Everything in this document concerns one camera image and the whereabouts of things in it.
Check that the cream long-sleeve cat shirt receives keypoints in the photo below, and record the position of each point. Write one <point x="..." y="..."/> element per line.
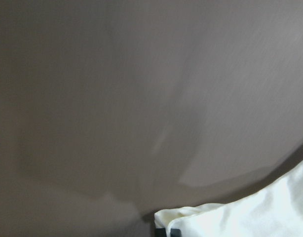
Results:
<point x="274" y="211"/>

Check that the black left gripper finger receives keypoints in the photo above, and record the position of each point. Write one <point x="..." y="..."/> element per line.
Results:
<point x="160" y="232"/>

